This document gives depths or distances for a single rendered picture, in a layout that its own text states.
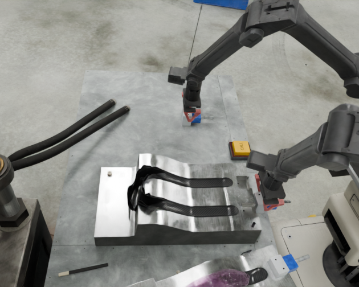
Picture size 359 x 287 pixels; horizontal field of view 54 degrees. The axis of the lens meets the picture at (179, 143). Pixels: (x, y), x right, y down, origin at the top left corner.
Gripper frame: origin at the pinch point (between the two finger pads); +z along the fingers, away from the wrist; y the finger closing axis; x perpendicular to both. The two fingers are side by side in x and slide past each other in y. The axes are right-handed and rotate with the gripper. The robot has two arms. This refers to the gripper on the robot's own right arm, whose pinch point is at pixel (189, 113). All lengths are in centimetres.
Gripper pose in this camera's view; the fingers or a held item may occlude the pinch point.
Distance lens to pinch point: 145.6
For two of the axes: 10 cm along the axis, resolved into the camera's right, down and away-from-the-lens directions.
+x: 9.9, 0.2, 1.2
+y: 0.7, 7.5, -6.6
